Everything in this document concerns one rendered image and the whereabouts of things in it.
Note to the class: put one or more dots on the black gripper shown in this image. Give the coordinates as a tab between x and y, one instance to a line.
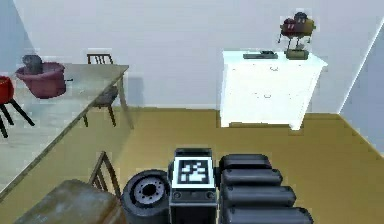
146	196

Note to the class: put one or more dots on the brown wooden chair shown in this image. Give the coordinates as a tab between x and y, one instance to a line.
73	203

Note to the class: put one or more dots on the dark wooden chair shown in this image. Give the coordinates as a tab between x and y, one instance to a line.
103	93

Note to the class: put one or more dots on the red chair with black legs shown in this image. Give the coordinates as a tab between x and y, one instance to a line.
6	100

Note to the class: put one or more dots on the pale glass-top table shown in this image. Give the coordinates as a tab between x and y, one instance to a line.
50	113

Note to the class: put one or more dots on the dark red pot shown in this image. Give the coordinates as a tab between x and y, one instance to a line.
45	81

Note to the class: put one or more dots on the white chest of drawers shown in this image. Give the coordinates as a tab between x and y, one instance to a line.
266	90

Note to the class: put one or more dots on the grey lump in pot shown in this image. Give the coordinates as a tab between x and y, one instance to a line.
32	63

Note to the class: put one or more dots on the black remote control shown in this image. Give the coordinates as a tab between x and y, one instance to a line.
260	55

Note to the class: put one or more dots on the red and olive figurine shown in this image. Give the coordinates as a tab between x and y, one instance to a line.
297	33

